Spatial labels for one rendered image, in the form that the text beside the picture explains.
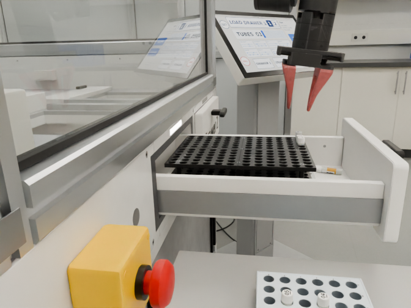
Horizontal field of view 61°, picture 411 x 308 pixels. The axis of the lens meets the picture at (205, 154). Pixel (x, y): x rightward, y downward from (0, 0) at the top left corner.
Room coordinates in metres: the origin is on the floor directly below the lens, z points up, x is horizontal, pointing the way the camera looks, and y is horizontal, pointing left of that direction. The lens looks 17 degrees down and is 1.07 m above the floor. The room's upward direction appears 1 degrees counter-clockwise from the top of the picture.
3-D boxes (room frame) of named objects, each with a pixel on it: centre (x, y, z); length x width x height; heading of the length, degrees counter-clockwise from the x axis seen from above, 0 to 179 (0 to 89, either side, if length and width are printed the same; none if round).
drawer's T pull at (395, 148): (0.53, -0.29, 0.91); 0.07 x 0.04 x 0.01; 171
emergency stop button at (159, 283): (0.25, 0.05, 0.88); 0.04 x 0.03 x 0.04; 171
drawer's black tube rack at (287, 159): (0.57, -0.06, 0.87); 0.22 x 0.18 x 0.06; 81
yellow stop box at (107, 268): (0.26, 0.08, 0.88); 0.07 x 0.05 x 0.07; 171
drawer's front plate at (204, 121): (0.90, -0.01, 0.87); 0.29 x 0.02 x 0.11; 171
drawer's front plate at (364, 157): (0.54, -0.26, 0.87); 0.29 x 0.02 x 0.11; 171
